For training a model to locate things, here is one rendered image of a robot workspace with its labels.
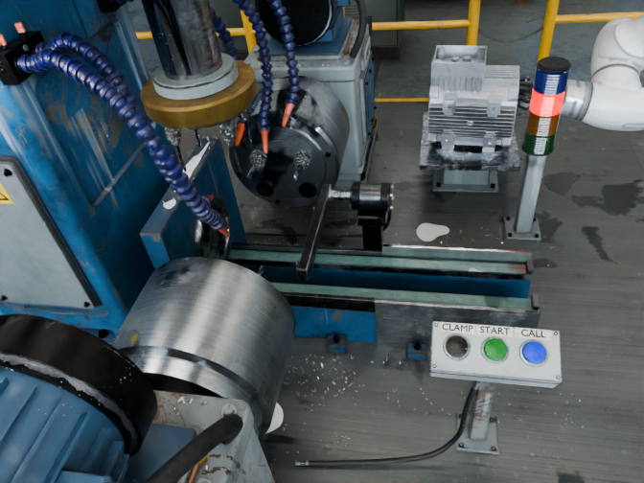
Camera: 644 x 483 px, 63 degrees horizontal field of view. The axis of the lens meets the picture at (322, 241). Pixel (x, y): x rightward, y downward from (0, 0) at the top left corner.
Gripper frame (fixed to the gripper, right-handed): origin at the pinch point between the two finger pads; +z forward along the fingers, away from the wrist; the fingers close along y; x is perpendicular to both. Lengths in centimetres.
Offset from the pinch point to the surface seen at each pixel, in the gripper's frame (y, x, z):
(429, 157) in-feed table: 10.1, 16.2, 6.2
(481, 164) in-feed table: 11.5, 14.4, -6.4
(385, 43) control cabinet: -255, 103, 59
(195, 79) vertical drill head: 60, -23, 41
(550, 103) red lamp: 23.6, -9.9, -14.5
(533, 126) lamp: 22.9, -4.3, -13.0
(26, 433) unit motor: 113, -23, 29
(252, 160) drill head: 39, 6, 42
